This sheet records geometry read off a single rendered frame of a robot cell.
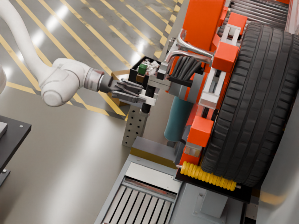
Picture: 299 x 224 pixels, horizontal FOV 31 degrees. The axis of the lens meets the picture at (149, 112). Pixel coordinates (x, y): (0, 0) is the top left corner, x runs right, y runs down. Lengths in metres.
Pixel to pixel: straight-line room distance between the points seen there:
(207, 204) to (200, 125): 0.67
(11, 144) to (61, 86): 0.71
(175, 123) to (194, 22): 0.51
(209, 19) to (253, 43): 0.60
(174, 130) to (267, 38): 0.69
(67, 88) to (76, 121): 1.34
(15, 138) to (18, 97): 0.86
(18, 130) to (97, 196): 0.54
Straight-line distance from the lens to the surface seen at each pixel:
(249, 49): 2.07
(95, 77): 2.20
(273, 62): 2.06
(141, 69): 2.77
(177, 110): 2.49
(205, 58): 2.22
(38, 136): 3.25
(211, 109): 2.05
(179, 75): 2.08
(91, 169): 3.07
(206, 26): 2.67
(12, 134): 2.76
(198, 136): 2.01
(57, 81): 2.08
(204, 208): 2.63
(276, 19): 4.98
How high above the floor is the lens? 1.98
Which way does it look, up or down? 33 degrees down
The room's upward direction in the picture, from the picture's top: 14 degrees clockwise
